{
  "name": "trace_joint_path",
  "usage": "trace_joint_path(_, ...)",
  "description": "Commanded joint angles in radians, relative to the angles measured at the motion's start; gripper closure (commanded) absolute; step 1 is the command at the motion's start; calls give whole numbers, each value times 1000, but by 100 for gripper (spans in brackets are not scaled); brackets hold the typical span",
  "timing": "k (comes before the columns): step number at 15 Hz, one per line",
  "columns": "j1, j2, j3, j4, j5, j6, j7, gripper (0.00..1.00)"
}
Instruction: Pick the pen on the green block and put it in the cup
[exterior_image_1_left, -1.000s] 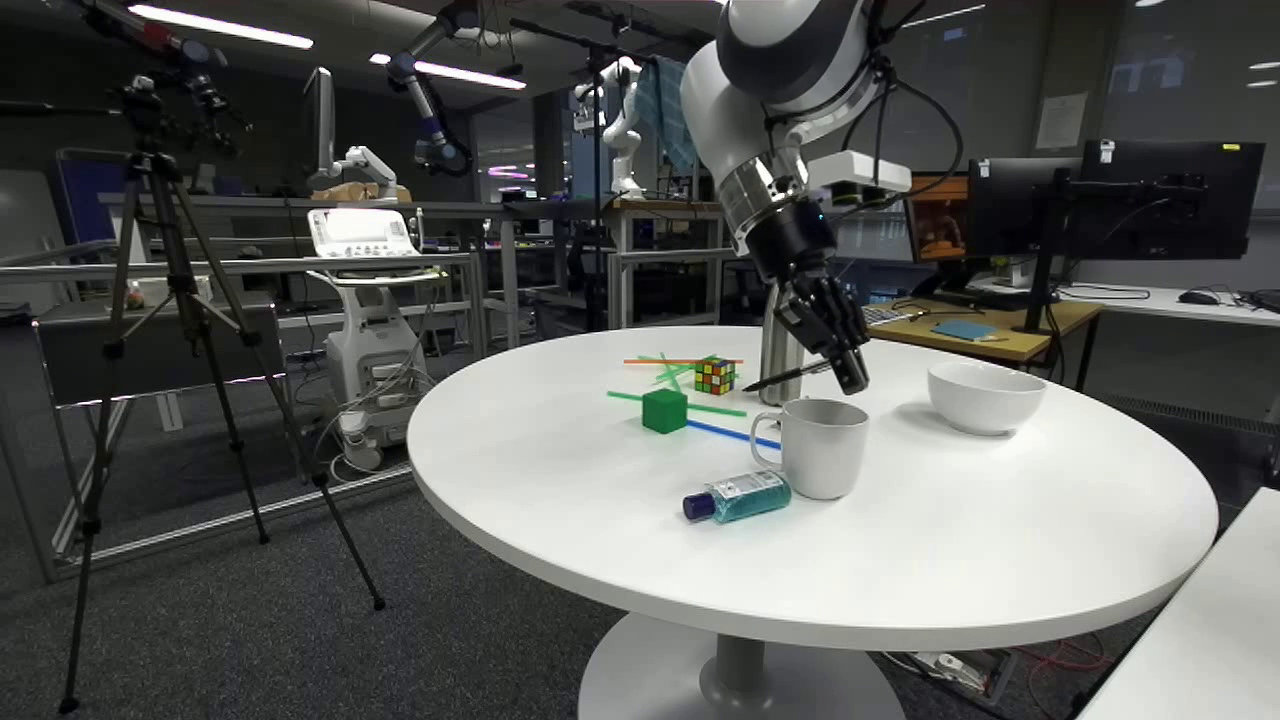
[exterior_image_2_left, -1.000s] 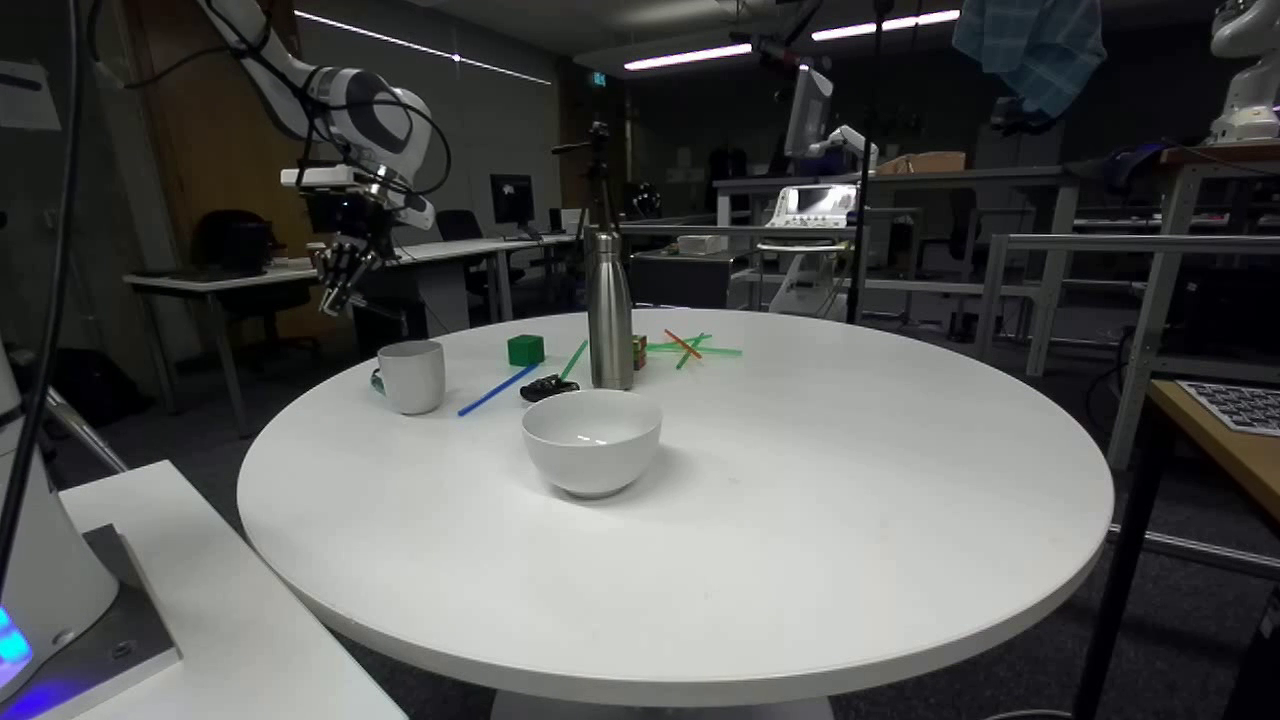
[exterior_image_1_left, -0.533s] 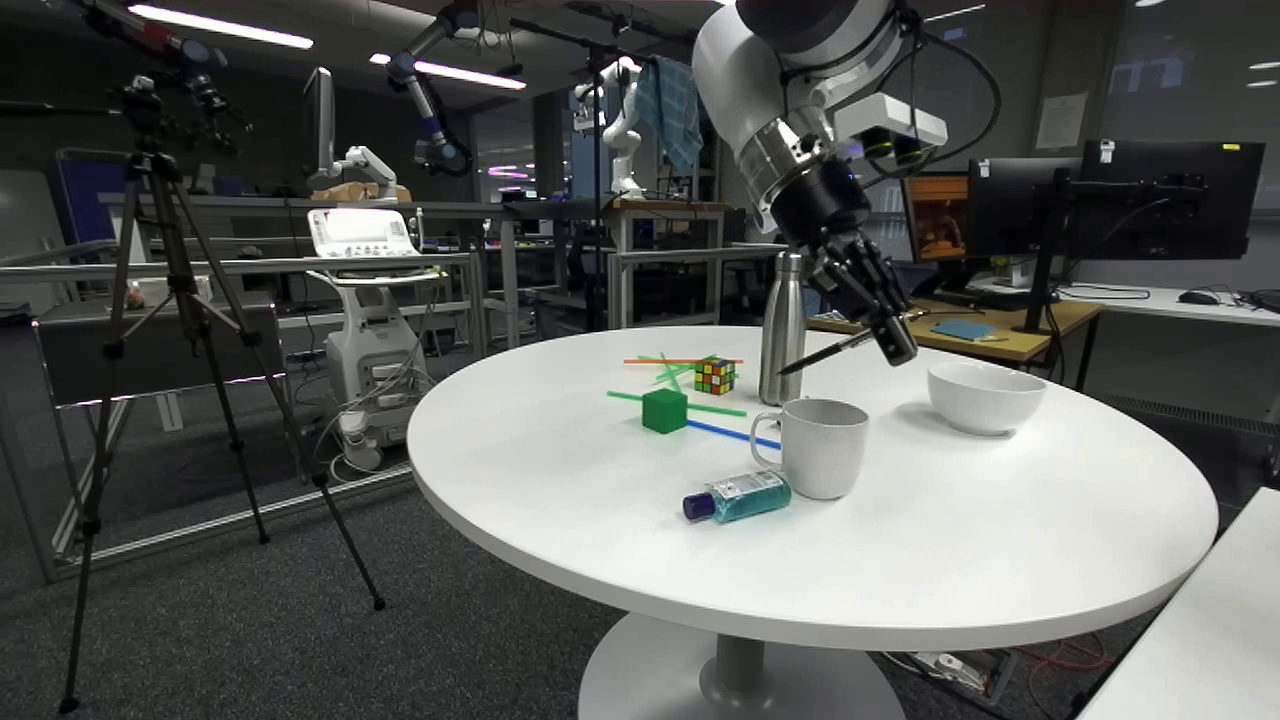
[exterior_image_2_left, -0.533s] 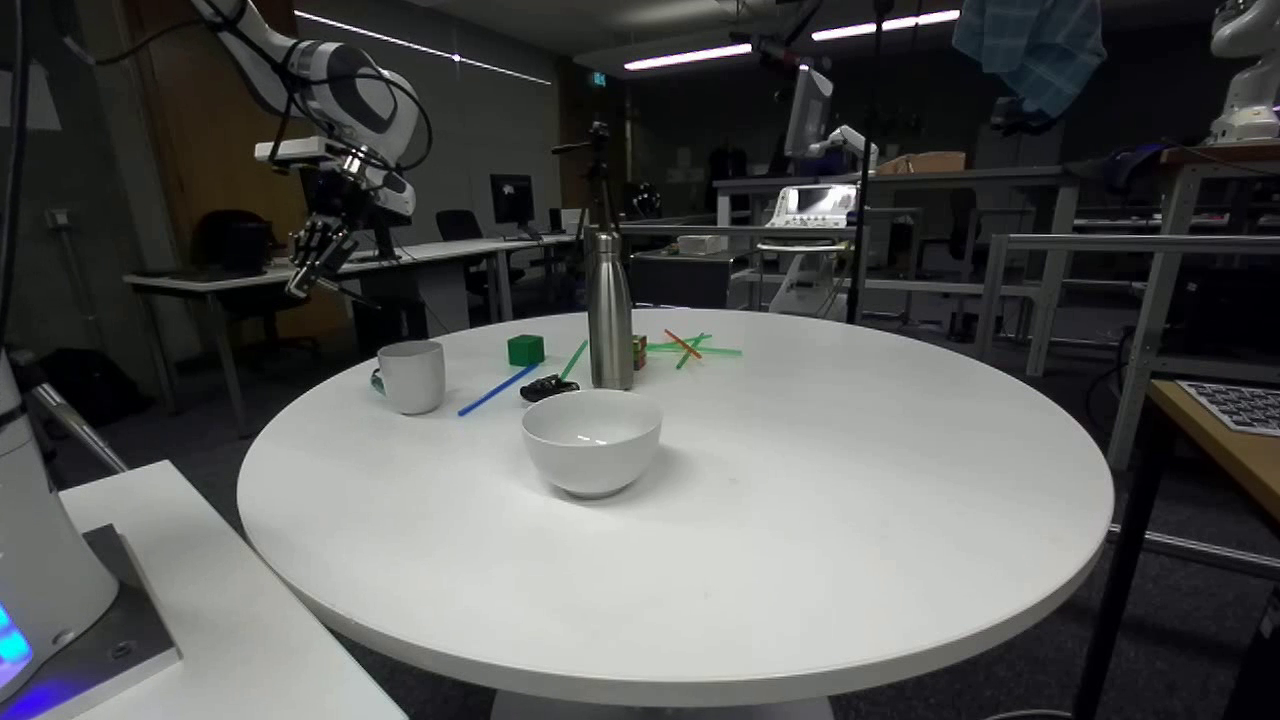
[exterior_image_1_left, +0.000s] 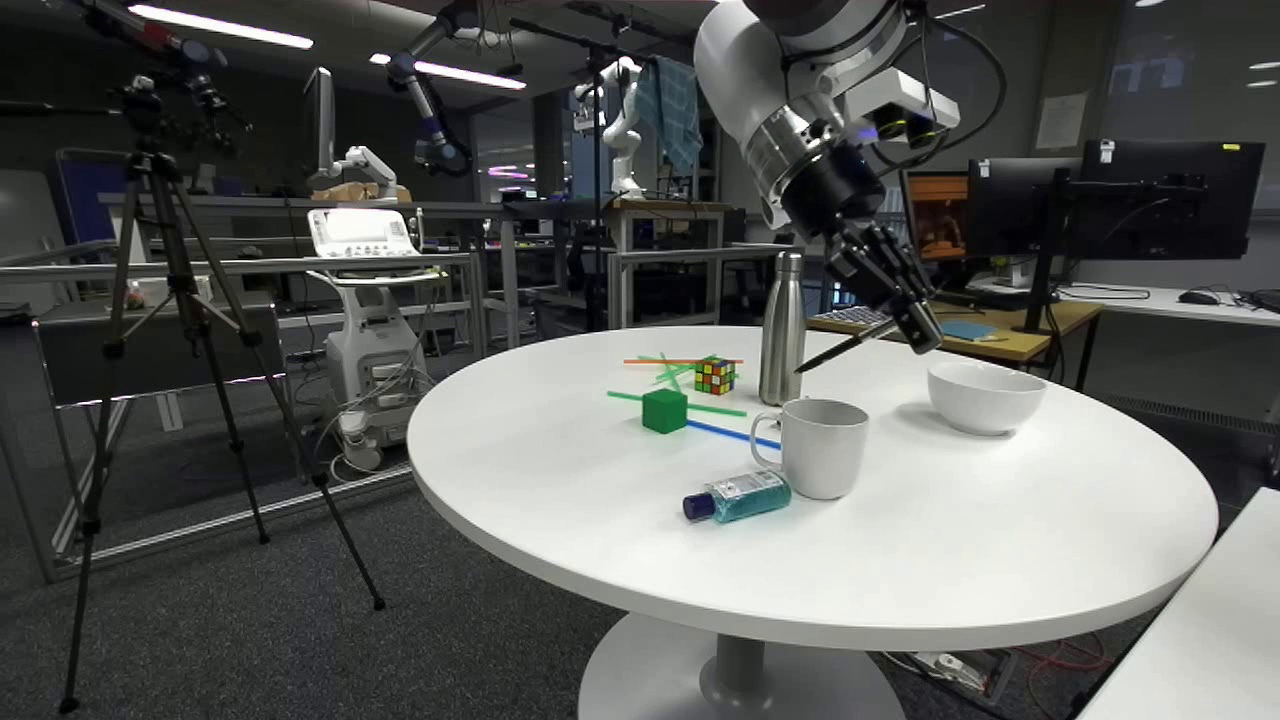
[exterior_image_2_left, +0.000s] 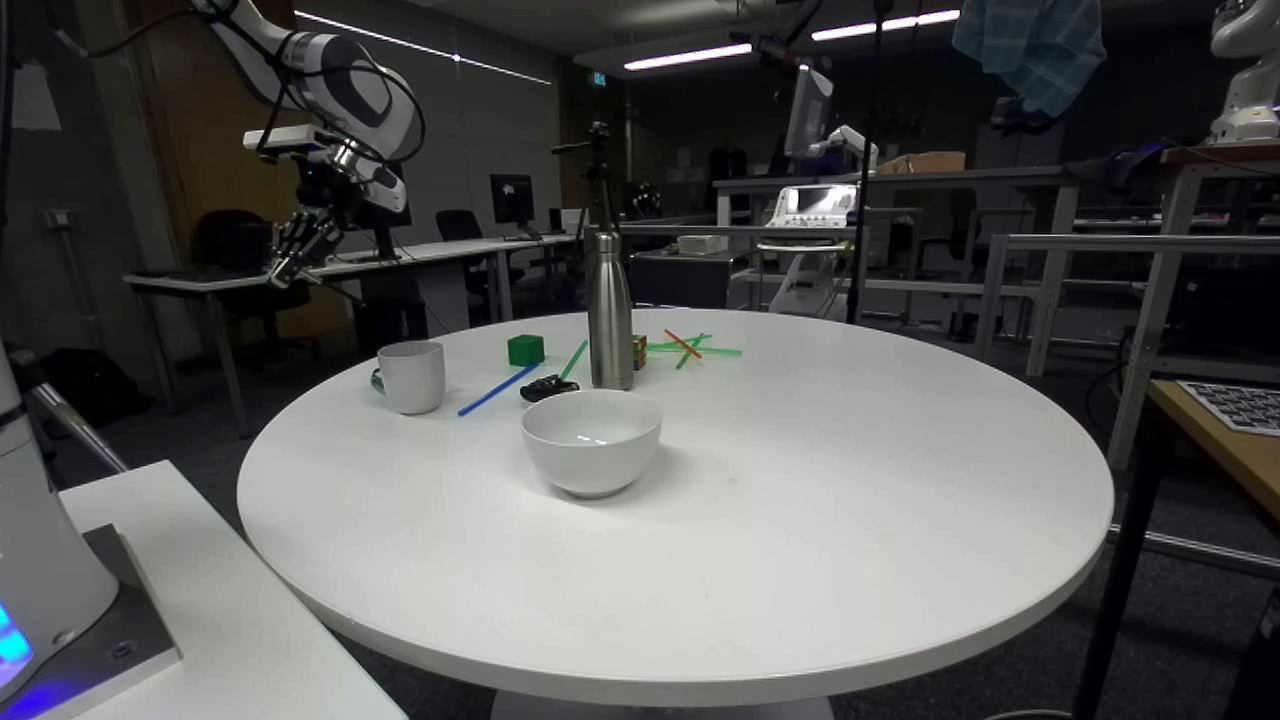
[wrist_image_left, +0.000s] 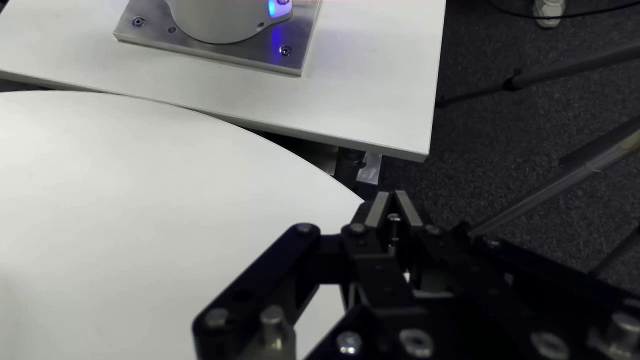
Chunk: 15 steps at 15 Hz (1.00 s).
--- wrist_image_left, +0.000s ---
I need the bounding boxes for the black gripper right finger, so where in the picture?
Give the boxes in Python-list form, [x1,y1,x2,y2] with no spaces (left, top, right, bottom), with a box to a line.
[396,189,640,360]

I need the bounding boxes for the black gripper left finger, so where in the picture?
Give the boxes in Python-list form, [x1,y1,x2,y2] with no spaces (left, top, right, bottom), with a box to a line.
[192,190,408,360]

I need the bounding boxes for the grey shoe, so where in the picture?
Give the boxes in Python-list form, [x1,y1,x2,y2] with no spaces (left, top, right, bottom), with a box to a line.
[531,0,565,30]

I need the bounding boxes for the metal table bracket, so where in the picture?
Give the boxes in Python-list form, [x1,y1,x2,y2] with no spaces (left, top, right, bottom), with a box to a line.
[353,150,387,189]

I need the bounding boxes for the black camera tripod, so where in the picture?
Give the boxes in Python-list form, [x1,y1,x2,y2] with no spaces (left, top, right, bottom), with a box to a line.
[438,43,640,277]

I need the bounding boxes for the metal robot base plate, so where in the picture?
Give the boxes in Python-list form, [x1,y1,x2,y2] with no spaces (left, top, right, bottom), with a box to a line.
[111,0,325,80]

